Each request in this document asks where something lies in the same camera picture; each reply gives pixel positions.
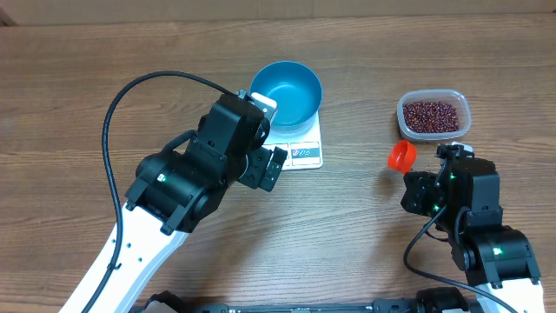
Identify red scoop with blue handle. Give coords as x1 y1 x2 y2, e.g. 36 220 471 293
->
387 140 417 175

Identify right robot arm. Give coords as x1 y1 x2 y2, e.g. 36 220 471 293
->
401 156 545 312

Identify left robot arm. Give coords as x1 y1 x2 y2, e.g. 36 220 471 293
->
62 92 288 312

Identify white digital kitchen scale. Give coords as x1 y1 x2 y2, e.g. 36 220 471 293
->
263 114 323 170

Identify blue metal bowl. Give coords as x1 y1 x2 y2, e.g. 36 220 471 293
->
249 61 323 133

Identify red beans in container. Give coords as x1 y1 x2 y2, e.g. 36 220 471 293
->
402 101 460 133

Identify clear plastic container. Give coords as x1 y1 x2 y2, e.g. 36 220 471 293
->
396 89 473 143

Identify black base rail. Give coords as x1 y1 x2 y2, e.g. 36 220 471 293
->
129 286 479 313

